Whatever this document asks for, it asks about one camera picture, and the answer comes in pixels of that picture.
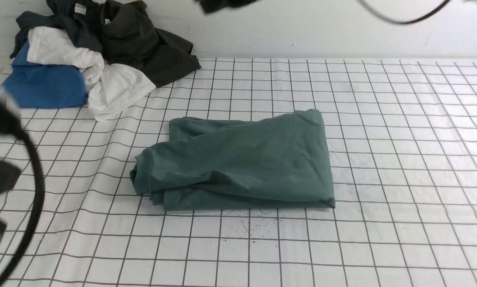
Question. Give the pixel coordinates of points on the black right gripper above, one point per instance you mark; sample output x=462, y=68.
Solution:
x=213, y=6

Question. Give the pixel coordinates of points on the green long sleeve shirt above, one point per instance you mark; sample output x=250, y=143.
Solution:
x=281, y=162

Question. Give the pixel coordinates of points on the dark olive shirt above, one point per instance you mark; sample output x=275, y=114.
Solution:
x=129, y=37

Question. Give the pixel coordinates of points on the blue shirt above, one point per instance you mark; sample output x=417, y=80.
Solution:
x=44, y=86

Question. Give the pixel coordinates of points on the dark navy shirt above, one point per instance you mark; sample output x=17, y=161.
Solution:
x=72, y=16

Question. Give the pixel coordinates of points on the white shirt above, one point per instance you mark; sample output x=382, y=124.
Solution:
x=111, y=88

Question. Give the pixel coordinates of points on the white grid tablecloth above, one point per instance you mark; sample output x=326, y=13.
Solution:
x=402, y=137

